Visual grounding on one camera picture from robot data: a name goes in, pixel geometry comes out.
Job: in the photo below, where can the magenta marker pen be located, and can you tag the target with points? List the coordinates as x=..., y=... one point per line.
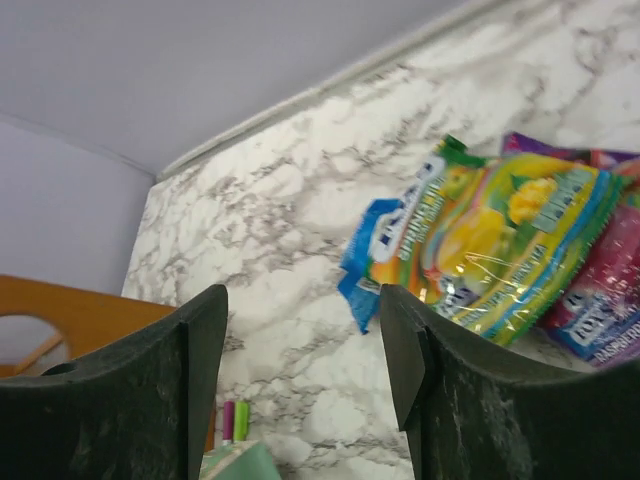
x=228, y=422

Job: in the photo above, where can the orange wooden rack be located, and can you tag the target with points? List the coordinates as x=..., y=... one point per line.
x=87, y=321

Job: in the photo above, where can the green marker pen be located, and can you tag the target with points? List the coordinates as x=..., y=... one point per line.
x=241, y=421

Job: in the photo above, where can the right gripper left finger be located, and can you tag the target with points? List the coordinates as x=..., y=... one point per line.
x=138, y=408

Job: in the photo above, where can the purple snack bag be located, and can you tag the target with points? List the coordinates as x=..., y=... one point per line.
x=597, y=318

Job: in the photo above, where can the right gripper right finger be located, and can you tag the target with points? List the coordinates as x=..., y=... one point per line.
x=474, y=410

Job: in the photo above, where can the yellow green snack bag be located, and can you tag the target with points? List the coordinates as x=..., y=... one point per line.
x=490, y=243

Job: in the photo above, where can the blue snack packet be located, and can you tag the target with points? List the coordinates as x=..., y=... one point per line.
x=362, y=294

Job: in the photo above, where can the green paper bag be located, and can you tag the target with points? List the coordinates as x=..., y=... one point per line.
x=246, y=460

